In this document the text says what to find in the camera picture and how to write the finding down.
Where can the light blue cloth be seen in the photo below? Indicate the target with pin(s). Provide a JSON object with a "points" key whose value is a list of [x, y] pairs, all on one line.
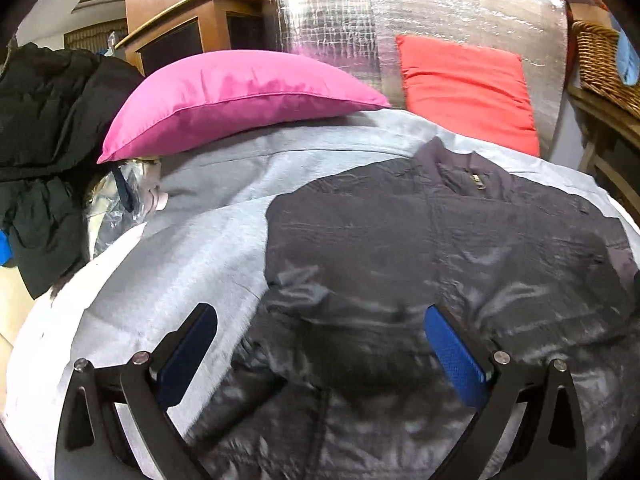
{"points": [[629, 60]]}

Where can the dark grey jacket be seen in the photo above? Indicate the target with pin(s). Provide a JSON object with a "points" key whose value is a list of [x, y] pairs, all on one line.
{"points": [[375, 240]]}

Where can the bright blue cloth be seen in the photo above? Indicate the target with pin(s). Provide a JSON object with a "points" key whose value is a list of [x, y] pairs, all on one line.
{"points": [[5, 250]]}

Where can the wooden shelf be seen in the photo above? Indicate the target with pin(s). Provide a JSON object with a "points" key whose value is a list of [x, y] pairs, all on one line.
{"points": [[610, 135]]}

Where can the pale bed sheet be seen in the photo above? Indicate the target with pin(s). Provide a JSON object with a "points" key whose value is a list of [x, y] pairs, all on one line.
{"points": [[30, 360]]}

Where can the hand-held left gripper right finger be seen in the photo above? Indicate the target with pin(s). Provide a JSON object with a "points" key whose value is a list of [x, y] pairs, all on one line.
{"points": [[455, 360]]}

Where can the wicker basket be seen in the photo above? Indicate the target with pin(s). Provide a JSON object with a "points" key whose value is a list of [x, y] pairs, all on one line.
{"points": [[600, 70]]}

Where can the pink pillow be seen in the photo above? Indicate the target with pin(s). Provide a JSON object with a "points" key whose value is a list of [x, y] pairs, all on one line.
{"points": [[235, 95]]}

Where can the wooden cabinet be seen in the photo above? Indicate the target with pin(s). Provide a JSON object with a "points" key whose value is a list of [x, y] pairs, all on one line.
{"points": [[170, 5]]}

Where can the silver foil insulation mat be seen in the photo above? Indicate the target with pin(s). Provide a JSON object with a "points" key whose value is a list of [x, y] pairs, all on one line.
{"points": [[350, 15]]}

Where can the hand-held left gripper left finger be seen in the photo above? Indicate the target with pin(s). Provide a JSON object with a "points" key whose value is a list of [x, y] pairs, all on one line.
{"points": [[192, 345]]}

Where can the orange-red pillow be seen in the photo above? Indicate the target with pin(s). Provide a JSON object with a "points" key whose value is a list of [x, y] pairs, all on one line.
{"points": [[465, 90]]}

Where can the pile of black clothes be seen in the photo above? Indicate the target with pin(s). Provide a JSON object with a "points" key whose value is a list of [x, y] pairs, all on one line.
{"points": [[50, 125]]}

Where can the grey blanket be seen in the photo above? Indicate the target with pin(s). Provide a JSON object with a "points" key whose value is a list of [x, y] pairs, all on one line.
{"points": [[215, 240]]}

